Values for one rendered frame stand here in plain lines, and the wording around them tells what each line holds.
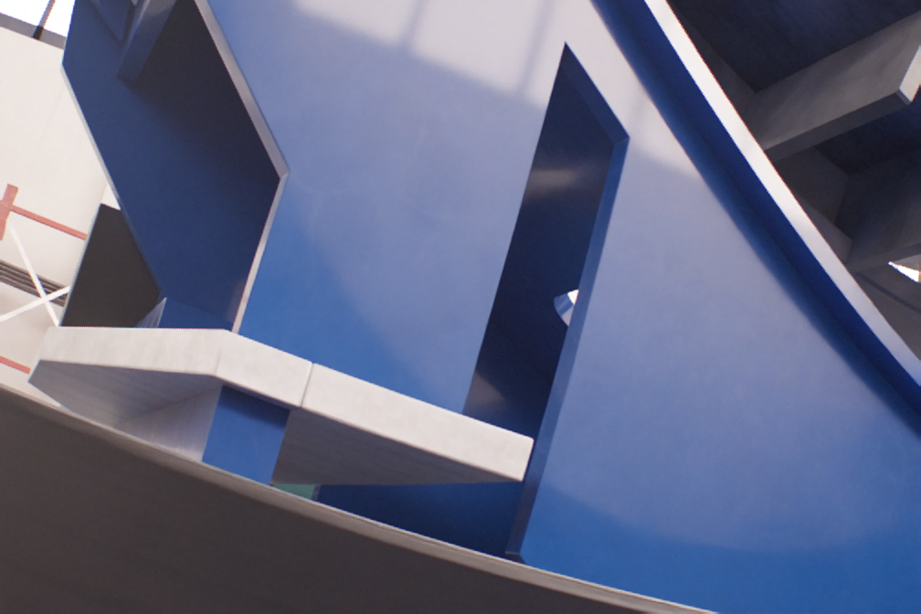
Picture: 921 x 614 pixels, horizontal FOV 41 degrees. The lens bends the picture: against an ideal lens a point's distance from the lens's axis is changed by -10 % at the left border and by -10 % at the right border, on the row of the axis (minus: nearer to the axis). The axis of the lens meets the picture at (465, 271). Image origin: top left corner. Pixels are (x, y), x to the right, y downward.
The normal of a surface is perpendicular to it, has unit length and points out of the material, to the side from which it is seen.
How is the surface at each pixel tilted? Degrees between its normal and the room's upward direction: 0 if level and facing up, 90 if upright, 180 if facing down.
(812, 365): 90
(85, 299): 90
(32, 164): 90
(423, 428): 90
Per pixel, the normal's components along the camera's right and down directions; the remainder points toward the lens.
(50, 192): 0.37, -0.15
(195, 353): -0.72, -0.37
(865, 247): -0.84, -0.48
